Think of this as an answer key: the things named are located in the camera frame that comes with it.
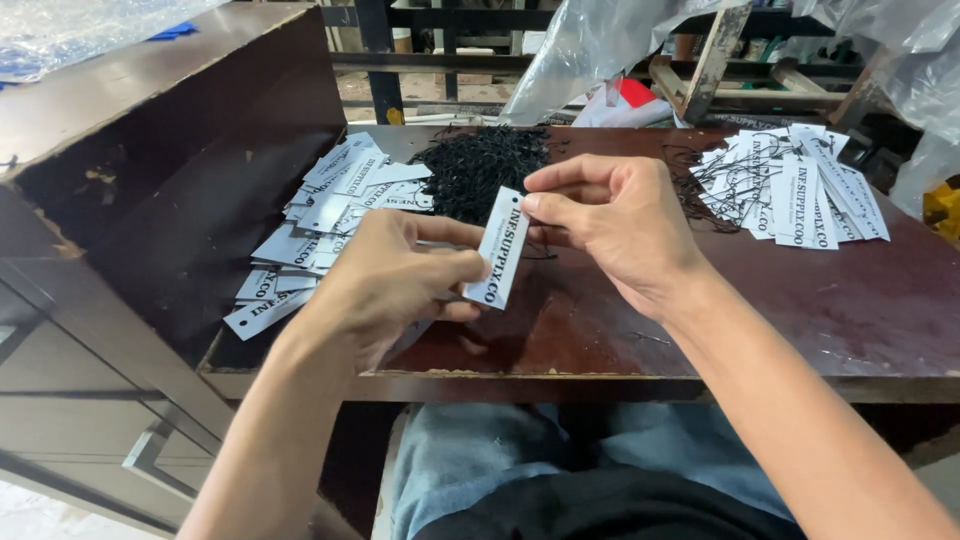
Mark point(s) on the person's blue jeans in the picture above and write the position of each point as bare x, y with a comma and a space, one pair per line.
480, 457

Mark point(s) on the red and white packet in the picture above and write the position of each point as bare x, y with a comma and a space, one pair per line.
626, 105

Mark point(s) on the clear plastic bag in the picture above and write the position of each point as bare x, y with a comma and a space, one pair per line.
585, 52

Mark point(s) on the person's black shirt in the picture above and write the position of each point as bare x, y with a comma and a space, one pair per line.
600, 510

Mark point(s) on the blue plastic piece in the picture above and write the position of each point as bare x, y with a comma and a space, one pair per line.
174, 31

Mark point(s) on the clear bubble wrap sheet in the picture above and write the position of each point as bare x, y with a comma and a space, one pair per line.
67, 34

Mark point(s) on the pile of strung white tags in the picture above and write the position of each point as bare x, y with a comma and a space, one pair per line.
795, 187

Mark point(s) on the dark brown wooden cabinet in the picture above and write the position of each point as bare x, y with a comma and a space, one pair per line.
150, 225

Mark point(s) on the yellow object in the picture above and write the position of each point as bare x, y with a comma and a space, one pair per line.
943, 210

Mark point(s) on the person's right hand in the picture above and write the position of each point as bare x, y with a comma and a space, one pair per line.
645, 232

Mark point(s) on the black metal frame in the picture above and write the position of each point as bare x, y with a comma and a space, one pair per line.
379, 60

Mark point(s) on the person's left hand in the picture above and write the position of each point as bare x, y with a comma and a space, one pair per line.
375, 292

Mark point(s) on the white printed paper tag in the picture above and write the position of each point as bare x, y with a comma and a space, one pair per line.
501, 251

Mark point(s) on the worn wooden stool frame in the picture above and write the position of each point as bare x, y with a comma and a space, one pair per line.
712, 67

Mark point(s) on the large clear plastic sheet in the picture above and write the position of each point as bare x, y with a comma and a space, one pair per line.
919, 67

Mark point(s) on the pile of white unstrung tags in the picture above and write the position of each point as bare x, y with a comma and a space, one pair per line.
330, 217

